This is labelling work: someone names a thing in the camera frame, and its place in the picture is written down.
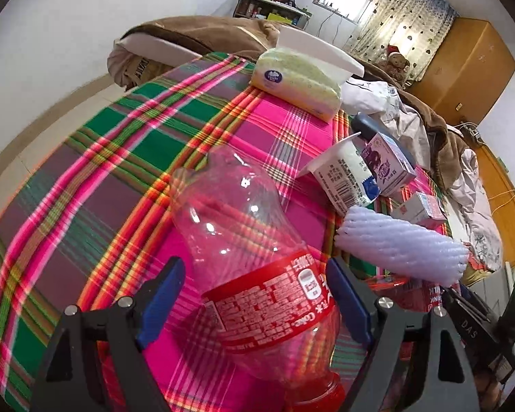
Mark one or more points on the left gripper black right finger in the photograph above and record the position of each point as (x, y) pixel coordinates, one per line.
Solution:
(421, 349)

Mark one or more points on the white yogurt cup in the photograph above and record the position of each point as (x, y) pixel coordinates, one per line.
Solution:
(344, 176)

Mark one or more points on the patterned curtain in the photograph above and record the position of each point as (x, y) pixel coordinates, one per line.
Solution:
(416, 27)

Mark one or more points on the large clear cola bottle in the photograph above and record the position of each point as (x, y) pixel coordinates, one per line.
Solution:
(265, 293)

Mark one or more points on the purple milk carton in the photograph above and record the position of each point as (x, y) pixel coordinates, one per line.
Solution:
(388, 164)

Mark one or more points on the brown blanket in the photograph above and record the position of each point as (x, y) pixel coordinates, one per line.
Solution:
(153, 47)

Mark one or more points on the pink green plaid cloth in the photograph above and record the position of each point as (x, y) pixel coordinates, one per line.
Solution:
(92, 222)

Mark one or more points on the teddy bear with red hat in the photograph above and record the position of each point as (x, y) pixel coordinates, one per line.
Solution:
(395, 64)

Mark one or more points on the small pink white carton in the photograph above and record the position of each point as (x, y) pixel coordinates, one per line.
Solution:
(421, 209)

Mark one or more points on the wooden wardrobe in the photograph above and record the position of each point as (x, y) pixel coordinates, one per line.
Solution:
(468, 73)

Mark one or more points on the cluttered shelf desk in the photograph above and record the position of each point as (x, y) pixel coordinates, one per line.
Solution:
(284, 11)

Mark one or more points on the red drink can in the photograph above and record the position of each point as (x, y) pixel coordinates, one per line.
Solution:
(408, 293)

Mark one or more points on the light crumpled bed sheet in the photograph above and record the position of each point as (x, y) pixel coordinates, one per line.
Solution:
(440, 149)

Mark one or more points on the right hand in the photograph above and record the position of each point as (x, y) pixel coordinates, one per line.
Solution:
(489, 392)

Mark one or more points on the blue glasses case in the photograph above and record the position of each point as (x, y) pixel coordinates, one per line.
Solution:
(368, 127)

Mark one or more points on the yellow tissue pack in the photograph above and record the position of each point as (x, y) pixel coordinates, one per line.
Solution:
(306, 72)

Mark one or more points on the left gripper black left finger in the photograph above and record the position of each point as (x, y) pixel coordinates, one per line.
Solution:
(71, 377)

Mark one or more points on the wooden headboard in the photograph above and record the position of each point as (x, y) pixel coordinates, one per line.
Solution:
(501, 195)

